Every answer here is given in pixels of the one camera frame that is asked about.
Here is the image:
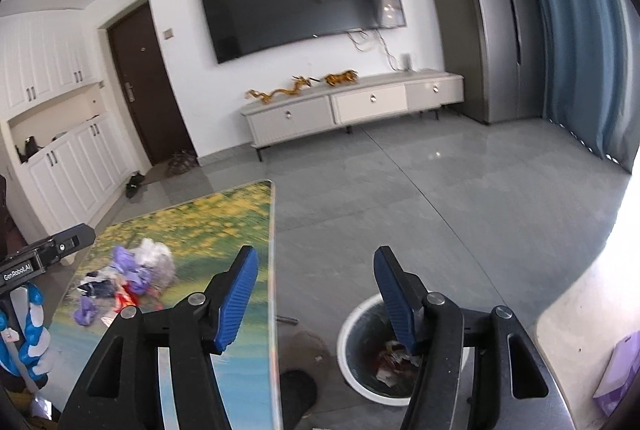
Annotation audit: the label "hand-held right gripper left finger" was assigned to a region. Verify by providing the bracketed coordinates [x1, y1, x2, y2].
[59, 245, 260, 430]

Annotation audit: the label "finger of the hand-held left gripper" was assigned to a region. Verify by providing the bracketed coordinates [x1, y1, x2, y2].
[46, 223, 96, 265]

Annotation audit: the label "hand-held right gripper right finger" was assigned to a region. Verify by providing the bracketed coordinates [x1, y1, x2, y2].
[374, 246, 583, 430]

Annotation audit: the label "white round trash bin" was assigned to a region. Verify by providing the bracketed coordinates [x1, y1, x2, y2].
[336, 294, 472, 407]

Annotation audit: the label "red and white wrapper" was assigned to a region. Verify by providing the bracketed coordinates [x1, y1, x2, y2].
[113, 284, 140, 312]

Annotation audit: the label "clear plastic bag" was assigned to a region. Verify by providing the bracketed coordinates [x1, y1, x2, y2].
[135, 238, 176, 292]

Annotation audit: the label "person's left hand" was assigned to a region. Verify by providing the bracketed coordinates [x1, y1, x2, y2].
[0, 282, 52, 391]

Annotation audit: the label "dark blue wrapper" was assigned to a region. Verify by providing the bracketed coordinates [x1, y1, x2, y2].
[79, 272, 119, 299]

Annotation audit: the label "pile of crumpled wrappers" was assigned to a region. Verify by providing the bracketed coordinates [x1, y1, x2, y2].
[374, 341, 425, 385]

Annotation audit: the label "large purple wrapper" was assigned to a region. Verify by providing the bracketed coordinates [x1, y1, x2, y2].
[112, 245, 152, 295]

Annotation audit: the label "small purple wrapper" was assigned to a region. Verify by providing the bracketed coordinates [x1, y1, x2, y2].
[73, 297, 99, 326]

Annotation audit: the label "white built-in cabinets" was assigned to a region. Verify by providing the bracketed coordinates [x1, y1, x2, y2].
[0, 0, 137, 231]

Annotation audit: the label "dark bag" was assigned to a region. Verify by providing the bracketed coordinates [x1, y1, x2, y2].
[14, 136, 41, 164]

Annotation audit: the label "brown doormat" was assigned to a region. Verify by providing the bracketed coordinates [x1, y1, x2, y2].
[144, 161, 174, 184]

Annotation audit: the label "black shoe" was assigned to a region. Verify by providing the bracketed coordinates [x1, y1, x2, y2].
[280, 370, 319, 417]

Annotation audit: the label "dark brown door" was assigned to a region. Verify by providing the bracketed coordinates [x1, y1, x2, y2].
[106, 2, 196, 167]

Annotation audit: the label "white television cabinet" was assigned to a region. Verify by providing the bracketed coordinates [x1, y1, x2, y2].
[239, 71, 465, 162]

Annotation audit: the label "golden dragon figurine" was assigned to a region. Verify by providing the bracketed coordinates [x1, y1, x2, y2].
[245, 75, 321, 104]

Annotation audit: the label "purple tissue box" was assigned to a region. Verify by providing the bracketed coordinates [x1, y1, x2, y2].
[593, 330, 640, 417]

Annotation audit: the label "golden tiger figurine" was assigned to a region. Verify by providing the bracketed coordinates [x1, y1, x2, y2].
[322, 69, 360, 87]

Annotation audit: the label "grey refrigerator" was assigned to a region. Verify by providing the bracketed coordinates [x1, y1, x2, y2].
[419, 0, 547, 126]

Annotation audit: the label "blue curtain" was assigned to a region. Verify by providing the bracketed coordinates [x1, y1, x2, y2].
[475, 0, 640, 176]

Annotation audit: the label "white cables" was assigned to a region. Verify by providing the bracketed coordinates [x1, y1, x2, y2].
[345, 27, 402, 71]

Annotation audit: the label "wall-mounted black television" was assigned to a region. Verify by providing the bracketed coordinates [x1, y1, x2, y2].
[196, 0, 407, 65]

